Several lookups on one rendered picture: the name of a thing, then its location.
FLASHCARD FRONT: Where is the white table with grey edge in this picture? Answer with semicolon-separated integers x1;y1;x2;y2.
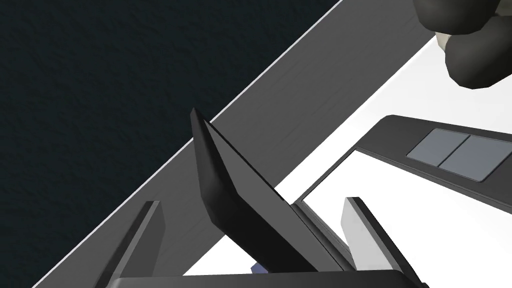
31;0;512;288

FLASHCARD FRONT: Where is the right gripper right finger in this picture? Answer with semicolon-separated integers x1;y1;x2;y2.
340;196;426;287

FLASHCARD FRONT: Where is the black open laptop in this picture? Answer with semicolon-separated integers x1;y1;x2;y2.
190;107;512;277

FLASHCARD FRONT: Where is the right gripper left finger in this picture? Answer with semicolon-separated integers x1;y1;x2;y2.
93;200;166;288

